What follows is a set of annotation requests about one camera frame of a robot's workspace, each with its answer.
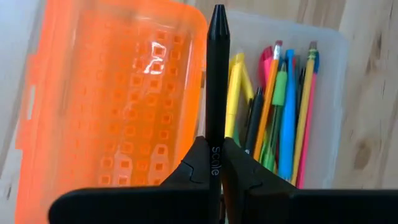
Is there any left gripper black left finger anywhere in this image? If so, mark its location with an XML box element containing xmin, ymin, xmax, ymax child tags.
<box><xmin>48</xmin><ymin>136</ymin><xmax>213</xmax><ymax>224</ymax></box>

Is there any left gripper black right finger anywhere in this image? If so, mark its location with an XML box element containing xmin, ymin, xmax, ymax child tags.
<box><xmin>221</xmin><ymin>136</ymin><xmax>398</xmax><ymax>224</ymax></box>

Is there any natural wooden pencil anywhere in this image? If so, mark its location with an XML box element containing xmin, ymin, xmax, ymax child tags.
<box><xmin>290</xmin><ymin>40</ymin><xmax>320</xmax><ymax>187</ymax></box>

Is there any orange pencil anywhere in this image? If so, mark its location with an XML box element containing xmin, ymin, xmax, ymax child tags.
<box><xmin>252</xmin><ymin>39</ymin><xmax>284</xmax><ymax>162</ymax></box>

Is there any yellow highlighter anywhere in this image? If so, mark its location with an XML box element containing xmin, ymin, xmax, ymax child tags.
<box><xmin>224</xmin><ymin>52</ymin><xmax>247</xmax><ymax>140</ymax></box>

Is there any pink highlighter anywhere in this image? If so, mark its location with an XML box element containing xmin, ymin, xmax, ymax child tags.
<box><xmin>258</xmin><ymin>45</ymin><xmax>275</xmax><ymax>91</ymax></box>

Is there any orange plastic box lid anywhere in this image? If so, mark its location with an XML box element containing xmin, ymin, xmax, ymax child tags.
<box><xmin>14</xmin><ymin>0</ymin><xmax>208</xmax><ymax>224</ymax></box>

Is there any blue highlighter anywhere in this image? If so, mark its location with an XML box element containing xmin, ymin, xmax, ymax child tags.
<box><xmin>277</xmin><ymin>49</ymin><xmax>299</xmax><ymax>182</ymax></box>

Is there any green highlighter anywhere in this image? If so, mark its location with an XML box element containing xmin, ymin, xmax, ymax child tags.
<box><xmin>260</xmin><ymin>62</ymin><xmax>289</xmax><ymax>172</ymax></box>

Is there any black pen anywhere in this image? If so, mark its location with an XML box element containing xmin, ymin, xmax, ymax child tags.
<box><xmin>205</xmin><ymin>3</ymin><xmax>231</xmax><ymax>224</ymax></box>
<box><xmin>244</xmin><ymin>86</ymin><xmax>266</xmax><ymax>156</ymax></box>

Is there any clear plastic supply box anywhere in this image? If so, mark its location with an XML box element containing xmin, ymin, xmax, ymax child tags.
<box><xmin>198</xmin><ymin>9</ymin><xmax>349</xmax><ymax>191</ymax></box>

